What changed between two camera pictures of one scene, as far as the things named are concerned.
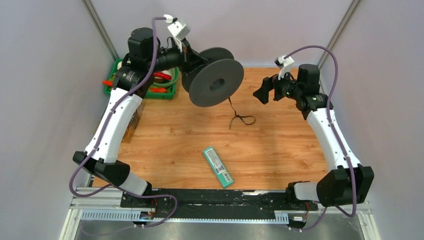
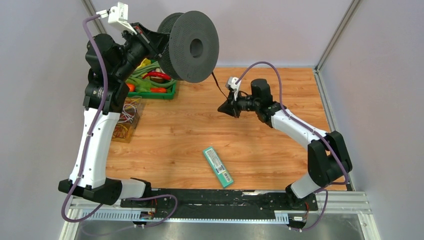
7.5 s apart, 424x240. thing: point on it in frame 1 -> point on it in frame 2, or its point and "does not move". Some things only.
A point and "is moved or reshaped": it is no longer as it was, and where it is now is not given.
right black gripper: [272, 82] -> [230, 107]
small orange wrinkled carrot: [158, 89] does not move
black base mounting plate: [198, 203] does not move
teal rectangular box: [218, 167] does not move
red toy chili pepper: [163, 75] does not move
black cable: [236, 116] is moved or reshaped
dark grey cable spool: [214, 81] -> [192, 51]
